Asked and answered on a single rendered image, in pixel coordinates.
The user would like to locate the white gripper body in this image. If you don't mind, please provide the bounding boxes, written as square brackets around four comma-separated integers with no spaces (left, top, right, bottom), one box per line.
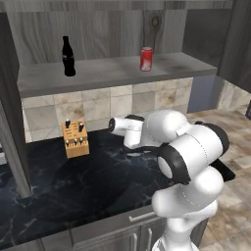
[123,129,145,150]

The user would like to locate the wooden knife block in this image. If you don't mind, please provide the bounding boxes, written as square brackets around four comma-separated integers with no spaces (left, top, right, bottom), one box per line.
[61,119,90,160]

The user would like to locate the red soda can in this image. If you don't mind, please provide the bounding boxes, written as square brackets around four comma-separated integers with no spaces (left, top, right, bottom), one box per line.
[139,46,154,73]

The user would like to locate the grey drawer front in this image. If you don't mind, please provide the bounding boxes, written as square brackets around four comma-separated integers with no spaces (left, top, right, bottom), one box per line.
[70,205,171,247]

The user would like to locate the grey base cupboard door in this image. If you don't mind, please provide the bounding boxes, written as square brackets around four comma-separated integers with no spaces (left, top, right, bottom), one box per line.
[67,226,142,251]
[140,218,173,251]

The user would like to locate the black cola bottle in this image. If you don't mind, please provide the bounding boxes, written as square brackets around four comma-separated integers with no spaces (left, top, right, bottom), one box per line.
[61,35,76,77]

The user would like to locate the grey open wall cabinet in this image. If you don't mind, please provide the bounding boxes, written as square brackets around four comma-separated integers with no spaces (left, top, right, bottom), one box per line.
[5,0,234,99]

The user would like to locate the silver drawer handle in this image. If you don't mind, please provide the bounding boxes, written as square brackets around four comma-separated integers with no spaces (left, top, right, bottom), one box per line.
[128,211,159,224]

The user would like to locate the silver cupboard door handle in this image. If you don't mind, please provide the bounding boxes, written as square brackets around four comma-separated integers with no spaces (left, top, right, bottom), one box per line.
[131,232,138,251]
[146,227,154,251]

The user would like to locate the grey wall cabinet door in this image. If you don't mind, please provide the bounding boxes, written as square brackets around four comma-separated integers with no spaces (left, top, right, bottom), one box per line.
[217,0,251,94]
[0,12,32,199]

